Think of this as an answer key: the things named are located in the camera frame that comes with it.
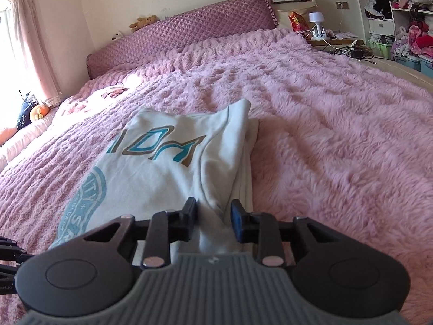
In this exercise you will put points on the red snack bag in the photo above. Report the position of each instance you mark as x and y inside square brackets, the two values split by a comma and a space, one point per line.
[298, 22]

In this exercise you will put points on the dark blue floral pillow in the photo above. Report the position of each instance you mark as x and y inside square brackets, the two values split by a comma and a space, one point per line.
[25, 111]

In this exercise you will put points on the pink curtain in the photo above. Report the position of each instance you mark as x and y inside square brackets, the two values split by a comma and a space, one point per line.
[32, 40]

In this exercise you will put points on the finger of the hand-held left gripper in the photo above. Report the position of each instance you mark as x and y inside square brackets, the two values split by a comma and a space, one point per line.
[10, 254]

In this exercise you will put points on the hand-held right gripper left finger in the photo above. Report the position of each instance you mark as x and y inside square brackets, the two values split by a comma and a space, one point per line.
[189, 220]

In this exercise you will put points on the green and white storage bin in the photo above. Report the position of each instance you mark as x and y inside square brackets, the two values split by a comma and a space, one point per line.
[381, 49]

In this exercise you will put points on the small white plush toy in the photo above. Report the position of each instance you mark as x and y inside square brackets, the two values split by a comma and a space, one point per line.
[118, 34]

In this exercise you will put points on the teal storage bin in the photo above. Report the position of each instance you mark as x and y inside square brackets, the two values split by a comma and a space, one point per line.
[414, 62]

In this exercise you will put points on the white table lamp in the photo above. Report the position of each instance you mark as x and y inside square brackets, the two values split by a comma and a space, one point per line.
[316, 20]

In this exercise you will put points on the purple quilted headboard cushion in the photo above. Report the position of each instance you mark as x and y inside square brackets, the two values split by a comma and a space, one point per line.
[189, 27]

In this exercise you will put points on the brown teddy bear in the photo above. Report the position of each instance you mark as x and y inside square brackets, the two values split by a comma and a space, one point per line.
[143, 22]

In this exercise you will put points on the pile of clothes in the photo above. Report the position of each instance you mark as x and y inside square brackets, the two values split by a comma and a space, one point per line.
[416, 34]

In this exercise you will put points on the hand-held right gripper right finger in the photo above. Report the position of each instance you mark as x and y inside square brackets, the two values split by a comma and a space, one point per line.
[236, 223]

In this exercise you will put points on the pale pink quilt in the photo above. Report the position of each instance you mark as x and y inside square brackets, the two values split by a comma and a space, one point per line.
[23, 138]

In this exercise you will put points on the wooden nightstand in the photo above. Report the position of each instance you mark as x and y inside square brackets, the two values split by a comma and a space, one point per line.
[338, 42]

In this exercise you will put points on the pink fluffy blanket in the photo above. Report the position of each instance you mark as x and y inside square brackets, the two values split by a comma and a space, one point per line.
[321, 135]

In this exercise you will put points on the brass wall outlet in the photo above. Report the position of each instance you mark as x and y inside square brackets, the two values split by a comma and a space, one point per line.
[342, 5]

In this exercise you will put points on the white printed sweatshirt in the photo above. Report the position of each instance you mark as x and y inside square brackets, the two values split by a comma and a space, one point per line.
[152, 176]

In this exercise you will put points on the orange plush toy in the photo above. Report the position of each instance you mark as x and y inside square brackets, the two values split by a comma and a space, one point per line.
[39, 111]

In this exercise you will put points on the small pink floral garment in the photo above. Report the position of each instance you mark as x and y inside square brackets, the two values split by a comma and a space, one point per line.
[113, 90]

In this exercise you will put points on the white open shelf unit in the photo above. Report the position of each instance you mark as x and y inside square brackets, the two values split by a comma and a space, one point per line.
[392, 10]

